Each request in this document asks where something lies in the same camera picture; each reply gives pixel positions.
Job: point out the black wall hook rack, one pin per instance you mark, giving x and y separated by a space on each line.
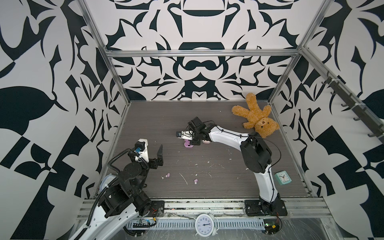
361 110

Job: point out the right circuit board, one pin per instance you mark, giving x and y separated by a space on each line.
272 227

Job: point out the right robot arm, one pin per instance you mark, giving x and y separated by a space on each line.
256 154

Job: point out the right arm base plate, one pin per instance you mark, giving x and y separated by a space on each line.
263 208

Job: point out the brown teddy bear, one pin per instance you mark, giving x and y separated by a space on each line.
257 118

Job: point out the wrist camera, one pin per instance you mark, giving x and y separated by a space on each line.
141 149
185 135

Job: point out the left circuit board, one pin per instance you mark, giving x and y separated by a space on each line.
144 223

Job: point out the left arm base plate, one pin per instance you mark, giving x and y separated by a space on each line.
157 208

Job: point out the white slotted cable duct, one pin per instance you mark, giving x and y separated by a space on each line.
187 224

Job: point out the white analog clock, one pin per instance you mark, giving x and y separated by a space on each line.
206 225

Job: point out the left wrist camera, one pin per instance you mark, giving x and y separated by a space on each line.
141 149

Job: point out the aluminium front rail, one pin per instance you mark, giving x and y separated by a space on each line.
235 208

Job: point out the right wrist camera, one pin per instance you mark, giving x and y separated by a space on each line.
185 135

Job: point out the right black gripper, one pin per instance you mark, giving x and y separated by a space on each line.
194 143

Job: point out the light blue alarm clock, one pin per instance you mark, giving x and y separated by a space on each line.
106 181

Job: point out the aluminium frame back bar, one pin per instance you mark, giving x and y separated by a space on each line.
201 53

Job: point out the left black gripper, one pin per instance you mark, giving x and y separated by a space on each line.
156 160

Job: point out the circuit board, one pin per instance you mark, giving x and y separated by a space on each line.
144 223
272 227

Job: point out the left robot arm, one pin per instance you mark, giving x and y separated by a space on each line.
122 204

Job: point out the teal small box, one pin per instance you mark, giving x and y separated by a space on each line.
283 178

